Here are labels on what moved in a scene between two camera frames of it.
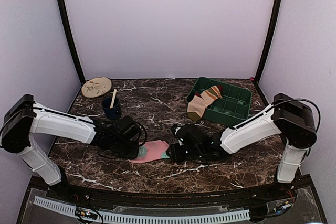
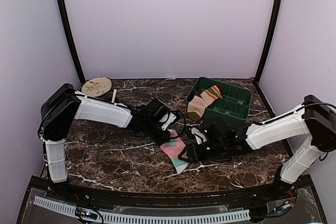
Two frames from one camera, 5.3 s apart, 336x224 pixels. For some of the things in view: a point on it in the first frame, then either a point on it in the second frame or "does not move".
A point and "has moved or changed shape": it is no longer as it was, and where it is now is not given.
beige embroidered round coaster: [96, 87] does not move
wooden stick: [113, 98] does not move
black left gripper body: [119, 150] -> [150, 131]
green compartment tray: [233, 108] does not move
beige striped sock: [196, 107] does not move
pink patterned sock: [151, 150] has moved or changed shape
